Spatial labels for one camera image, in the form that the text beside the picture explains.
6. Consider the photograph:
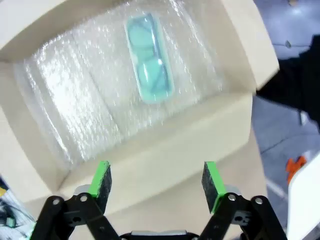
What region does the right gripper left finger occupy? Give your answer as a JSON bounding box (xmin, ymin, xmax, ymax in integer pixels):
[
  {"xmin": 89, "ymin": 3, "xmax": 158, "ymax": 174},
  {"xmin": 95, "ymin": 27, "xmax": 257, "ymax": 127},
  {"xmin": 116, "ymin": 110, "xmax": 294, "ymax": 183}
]
[{"xmin": 29, "ymin": 160, "xmax": 121, "ymax": 240}]

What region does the clear bubble wrap sheet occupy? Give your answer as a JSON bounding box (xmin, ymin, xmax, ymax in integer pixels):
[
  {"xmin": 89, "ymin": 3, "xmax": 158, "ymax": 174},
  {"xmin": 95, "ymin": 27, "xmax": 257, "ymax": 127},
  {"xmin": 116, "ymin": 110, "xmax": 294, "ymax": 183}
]
[{"xmin": 13, "ymin": 0, "xmax": 223, "ymax": 171}]

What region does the brown cardboard shipping box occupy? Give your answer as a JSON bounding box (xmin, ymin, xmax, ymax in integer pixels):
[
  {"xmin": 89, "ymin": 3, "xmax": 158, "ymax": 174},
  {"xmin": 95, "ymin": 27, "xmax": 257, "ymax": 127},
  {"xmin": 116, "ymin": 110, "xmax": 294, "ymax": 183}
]
[{"xmin": 0, "ymin": 0, "xmax": 281, "ymax": 240}]

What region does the teal packaged glasses set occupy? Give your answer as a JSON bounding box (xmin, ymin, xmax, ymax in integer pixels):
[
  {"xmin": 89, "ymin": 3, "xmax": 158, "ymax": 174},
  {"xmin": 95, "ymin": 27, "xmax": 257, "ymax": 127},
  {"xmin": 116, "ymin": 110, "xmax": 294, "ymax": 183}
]
[{"xmin": 124, "ymin": 13, "xmax": 176, "ymax": 105}]

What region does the orange cloth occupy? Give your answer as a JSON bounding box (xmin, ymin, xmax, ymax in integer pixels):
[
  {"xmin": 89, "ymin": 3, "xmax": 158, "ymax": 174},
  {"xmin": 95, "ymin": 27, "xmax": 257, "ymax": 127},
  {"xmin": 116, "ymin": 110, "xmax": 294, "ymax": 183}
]
[{"xmin": 286, "ymin": 155, "xmax": 307, "ymax": 183}]

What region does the white table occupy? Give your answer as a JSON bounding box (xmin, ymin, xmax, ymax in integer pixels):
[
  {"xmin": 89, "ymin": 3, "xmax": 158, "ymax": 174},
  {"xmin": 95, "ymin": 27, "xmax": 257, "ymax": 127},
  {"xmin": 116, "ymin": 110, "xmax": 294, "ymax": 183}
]
[{"xmin": 286, "ymin": 139, "xmax": 320, "ymax": 240}]

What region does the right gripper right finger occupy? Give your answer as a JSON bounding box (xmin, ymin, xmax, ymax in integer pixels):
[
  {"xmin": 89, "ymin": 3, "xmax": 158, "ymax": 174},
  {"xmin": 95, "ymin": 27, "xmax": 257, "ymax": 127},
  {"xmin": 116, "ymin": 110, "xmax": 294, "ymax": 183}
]
[{"xmin": 199, "ymin": 161, "xmax": 288, "ymax": 240}]

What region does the person in black t-shirt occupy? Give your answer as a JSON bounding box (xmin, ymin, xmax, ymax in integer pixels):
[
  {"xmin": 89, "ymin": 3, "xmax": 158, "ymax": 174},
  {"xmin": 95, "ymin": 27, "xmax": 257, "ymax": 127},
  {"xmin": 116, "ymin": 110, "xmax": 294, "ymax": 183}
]
[{"xmin": 254, "ymin": 33, "xmax": 320, "ymax": 126}]

